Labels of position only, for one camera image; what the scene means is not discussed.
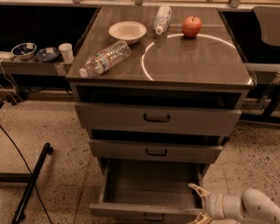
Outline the red apple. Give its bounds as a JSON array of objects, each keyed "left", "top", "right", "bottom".
[{"left": 182, "top": 16, "right": 202, "bottom": 38}]

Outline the grey chair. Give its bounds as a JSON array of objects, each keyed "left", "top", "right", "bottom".
[{"left": 241, "top": 7, "right": 280, "bottom": 124}]

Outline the black stand leg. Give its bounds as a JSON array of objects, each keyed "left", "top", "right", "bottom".
[{"left": 0, "top": 143, "right": 53, "bottom": 224}]

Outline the white power strip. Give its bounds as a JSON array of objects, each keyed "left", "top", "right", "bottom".
[{"left": 0, "top": 51, "right": 13, "bottom": 60}]

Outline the large clear water bottle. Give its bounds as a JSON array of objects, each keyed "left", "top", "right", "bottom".
[{"left": 79, "top": 40, "right": 132, "bottom": 77}]

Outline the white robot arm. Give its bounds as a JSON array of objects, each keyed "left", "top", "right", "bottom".
[{"left": 189, "top": 183, "right": 280, "bottom": 224}]

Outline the grey drawer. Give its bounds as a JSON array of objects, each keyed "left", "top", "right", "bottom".
[
  {"left": 75, "top": 103, "right": 241, "bottom": 136},
  {"left": 90, "top": 159, "right": 209, "bottom": 224},
  {"left": 90, "top": 139, "right": 222, "bottom": 164}
]

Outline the small clear water bottle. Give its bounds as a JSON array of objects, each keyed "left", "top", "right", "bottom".
[{"left": 153, "top": 6, "right": 172, "bottom": 35}]

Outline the white paper cup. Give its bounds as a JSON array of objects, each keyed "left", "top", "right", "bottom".
[{"left": 59, "top": 43, "right": 74, "bottom": 63}]

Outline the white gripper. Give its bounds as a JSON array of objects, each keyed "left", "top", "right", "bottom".
[{"left": 188, "top": 183, "right": 242, "bottom": 224}]

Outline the grey side shelf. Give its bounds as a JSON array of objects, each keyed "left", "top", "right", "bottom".
[{"left": 0, "top": 60, "right": 71, "bottom": 77}]

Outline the dark blue bowl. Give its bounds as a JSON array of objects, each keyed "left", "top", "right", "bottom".
[{"left": 35, "top": 47, "right": 60, "bottom": 62}]

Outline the grey drawer cabinet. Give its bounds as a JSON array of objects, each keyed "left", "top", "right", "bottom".
[{"left": 65, "top": 5, "right": 255, "bottom": 224}]

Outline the black cable on floor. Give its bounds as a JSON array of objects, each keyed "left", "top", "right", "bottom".
[{"left": 0, "top": 118, "right": 54, "bottom": 224}]

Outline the white bowl with items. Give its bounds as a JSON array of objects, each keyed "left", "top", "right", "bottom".
[{"left": 11, "top": 42, "right": 36, "bottom": 60}]

